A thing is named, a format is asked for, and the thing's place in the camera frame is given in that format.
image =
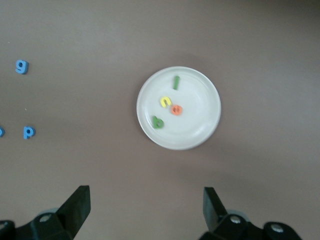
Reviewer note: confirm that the dark green foam letter b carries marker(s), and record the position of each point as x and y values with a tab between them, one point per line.
157	123

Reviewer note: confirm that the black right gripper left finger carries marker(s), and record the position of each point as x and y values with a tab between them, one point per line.
62	222

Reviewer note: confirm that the brown table cover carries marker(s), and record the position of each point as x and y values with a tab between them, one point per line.
100	162

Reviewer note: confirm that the blue foam letter g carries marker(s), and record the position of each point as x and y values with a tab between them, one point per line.
21	67

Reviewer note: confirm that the blue foam letter m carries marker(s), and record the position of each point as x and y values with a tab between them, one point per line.
1	132

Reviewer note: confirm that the orange foam letter o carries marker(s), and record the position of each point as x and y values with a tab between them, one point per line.
173	110

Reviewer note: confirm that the light green foam letter l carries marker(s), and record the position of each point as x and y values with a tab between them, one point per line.
176	83

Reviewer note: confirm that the blue foam letter p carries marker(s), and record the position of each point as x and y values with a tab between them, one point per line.
28	132

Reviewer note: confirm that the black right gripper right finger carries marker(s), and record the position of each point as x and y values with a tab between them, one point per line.
225	227

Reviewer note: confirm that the yellow foam letter n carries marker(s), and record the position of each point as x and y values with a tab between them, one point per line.
163	102

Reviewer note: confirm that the beige round plate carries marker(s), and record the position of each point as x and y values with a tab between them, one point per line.
197	125

